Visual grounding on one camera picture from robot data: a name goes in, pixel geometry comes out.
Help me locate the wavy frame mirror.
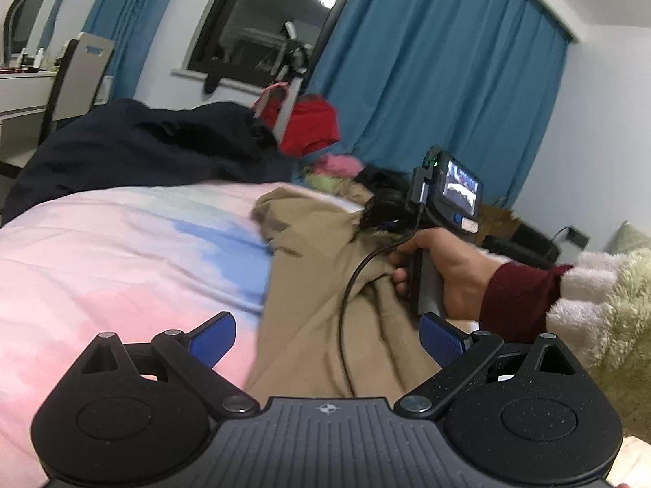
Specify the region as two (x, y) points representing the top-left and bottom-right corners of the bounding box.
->
(1, 0), (63, 66)

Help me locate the pink garment in pile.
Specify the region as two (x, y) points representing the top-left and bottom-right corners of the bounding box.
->
(312, 153), (364, 179)

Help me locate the dark navy garment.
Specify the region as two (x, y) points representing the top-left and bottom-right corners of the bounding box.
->
(2, 99), (298, 222)

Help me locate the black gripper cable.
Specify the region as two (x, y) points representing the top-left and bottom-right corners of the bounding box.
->
(339, 203), (424, 400)

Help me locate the person's right hand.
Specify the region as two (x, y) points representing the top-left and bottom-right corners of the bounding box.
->
(389, 228), (503, 322)

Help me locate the white dresser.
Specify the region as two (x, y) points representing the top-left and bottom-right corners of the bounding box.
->
(1, 71), (57, 179)

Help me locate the dark window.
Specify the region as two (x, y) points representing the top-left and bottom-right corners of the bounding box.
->
(186, 0), (347, 97)

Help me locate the cardboard box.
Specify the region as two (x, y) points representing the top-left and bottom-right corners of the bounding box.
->
(474, 204), (522, 246)

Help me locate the beige patterned garment in pile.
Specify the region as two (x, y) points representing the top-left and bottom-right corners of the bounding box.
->
(304, 173), (354, 197)

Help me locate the right forearm fluffy sleeve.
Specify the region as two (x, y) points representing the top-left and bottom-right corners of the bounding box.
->
(479, 249), (650, 442)

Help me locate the red garment on stand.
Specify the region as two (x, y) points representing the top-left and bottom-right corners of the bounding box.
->
(279, 94), (340, 157)

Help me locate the left blue curtain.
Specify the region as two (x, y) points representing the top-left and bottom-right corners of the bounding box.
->
(83, 0), (170, 99)

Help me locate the right blue curtain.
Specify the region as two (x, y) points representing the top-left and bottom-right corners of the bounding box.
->
(308, 0), (570, 206)

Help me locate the black garment in pile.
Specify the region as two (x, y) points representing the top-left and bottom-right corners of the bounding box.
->
(353, 165), (411, 206)

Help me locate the silver garment steamer stand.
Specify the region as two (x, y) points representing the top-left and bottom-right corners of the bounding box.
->
(266, 20), (309, 144)

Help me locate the pink clothes hanger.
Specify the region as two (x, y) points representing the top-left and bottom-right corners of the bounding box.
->
(253, 82), (289, 118)

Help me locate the blue curtain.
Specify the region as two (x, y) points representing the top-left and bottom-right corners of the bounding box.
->
(308, 0), (570, 206)
(83, 0), (170, 99)

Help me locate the pastel bed sheet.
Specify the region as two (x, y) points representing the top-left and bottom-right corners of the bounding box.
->
(0, 179), (368, 488)

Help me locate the tan t-shirt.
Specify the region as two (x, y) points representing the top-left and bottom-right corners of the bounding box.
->
(246, 187), (439, 402)

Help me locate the grey chair back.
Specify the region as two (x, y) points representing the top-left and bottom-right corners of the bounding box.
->
(39, 32), (115, 144)

